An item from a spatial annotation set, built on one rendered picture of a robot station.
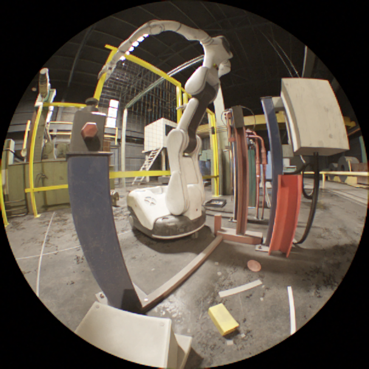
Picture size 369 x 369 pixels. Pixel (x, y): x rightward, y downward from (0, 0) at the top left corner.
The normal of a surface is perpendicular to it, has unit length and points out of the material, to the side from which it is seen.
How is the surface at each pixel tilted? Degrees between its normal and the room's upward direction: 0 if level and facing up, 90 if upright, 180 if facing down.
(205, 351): 0
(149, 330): 0
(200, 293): 0
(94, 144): 90
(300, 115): 90
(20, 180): 90
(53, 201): 90
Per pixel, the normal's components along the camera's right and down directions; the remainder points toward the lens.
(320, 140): -0.60, 0.08
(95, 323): -0.04, -1.00
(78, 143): 0.79, 0.02
